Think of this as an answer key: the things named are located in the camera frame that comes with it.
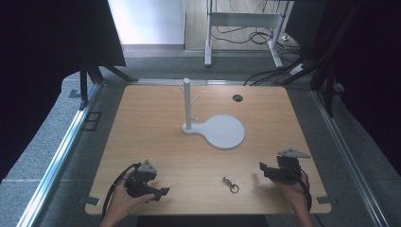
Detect white hook stand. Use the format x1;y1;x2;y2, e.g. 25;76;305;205
177;78;246;151

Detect black curtain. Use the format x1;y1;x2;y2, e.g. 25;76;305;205
0;0;127;183
285;0;401;178

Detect black metal stand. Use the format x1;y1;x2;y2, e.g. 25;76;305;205
308;60;336;118
78;56;139;112

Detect metal key ring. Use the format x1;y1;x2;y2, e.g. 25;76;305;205
221;176;240;195

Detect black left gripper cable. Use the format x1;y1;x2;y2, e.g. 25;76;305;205
101;162;142;219

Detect white power strip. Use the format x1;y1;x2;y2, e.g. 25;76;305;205
288;62;306;77

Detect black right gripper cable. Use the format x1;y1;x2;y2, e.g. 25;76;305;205
297;167;314;213

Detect black floor cables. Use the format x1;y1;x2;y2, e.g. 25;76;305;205
210;0;316;87

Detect person's left hand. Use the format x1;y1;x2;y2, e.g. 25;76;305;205
104;178;156;225

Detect white desk frame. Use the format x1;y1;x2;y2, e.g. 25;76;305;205
203;0;290;69

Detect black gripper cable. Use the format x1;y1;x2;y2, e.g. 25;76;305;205
101;162;142;219
297;167;314;213

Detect person's right hand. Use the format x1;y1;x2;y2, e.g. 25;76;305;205
272;175;312;216

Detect aluminium rail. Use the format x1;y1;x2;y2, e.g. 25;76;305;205
311;89;391;227
130;78;248;87
16;82;103;227

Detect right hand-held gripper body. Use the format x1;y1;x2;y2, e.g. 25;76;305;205
268;148;312;184

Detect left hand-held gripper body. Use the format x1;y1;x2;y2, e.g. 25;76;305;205
124;159;159;199

